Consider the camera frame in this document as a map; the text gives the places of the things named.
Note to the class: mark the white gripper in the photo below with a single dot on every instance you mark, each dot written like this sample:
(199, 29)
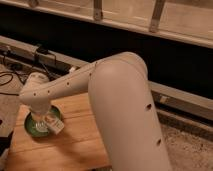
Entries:
(38, 115)

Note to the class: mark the wooden board table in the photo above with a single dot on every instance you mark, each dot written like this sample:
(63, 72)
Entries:
(78, 147)

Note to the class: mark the metal window frame post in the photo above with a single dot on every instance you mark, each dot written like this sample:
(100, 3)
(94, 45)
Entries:
(97, 10)
(156, 16)

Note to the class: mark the green ceramic bowl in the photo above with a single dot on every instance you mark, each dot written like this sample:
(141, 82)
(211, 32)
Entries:
(39, 129)

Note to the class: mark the small clear bottle white cap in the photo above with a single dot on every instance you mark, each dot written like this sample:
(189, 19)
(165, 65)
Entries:
(53, 123)

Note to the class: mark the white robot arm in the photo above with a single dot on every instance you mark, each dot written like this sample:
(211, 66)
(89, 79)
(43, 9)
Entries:
(122, 103)

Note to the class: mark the metal window frame post right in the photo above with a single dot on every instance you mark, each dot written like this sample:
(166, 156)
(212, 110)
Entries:
(156, 16)

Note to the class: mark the black power adapter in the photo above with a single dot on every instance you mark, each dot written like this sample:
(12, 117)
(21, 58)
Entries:
(42, 50)

